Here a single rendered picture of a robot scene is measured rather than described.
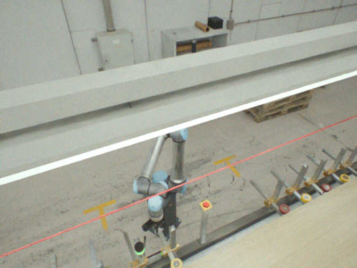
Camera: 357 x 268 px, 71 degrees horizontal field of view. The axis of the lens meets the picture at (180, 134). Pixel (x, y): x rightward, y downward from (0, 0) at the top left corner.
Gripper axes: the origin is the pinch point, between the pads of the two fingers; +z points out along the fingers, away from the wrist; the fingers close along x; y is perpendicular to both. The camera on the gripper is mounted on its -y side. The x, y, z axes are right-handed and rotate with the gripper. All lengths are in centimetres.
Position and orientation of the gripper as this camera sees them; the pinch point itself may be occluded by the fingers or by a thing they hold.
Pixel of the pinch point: (155, 232)
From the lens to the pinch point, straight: 194.2
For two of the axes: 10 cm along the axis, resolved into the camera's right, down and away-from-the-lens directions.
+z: 0.0, 7.7, 6.4
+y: 9.0, -2.9, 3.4
